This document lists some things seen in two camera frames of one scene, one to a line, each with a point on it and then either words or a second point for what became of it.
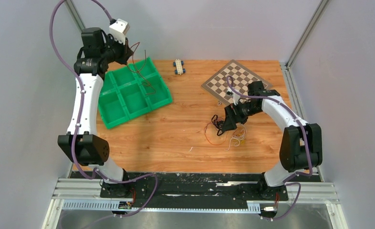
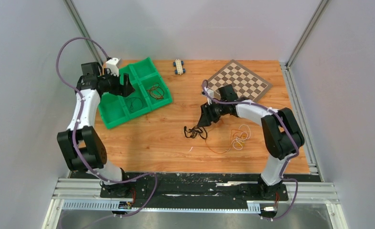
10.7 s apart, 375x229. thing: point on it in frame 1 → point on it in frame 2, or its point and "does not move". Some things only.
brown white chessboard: [234, 75] does not move
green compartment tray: [131, 90] does not move
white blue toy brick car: [178, 63] does not move
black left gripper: [126, 52] → [124, 90]
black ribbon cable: [218, 124] → [192, 132]
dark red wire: [136, 71] → [156, 92]
